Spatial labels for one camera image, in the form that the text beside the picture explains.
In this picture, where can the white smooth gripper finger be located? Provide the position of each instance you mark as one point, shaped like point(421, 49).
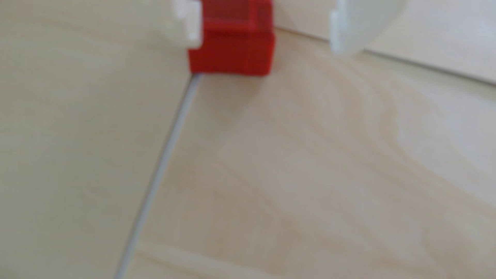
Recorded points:
point(360, 23)

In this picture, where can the red block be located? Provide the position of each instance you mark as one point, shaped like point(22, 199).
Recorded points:
point(236, 50)

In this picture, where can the white serrated gripper finger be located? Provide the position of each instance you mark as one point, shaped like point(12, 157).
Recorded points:
point(182, 19)

